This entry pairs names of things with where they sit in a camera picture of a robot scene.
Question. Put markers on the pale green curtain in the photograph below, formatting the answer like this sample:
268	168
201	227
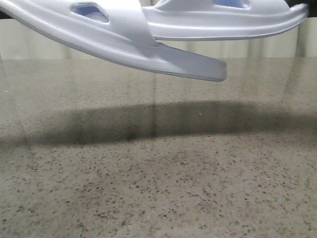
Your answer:
18	42

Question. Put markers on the light blue slipper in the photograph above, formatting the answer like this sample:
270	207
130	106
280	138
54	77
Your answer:
113	30
208	20

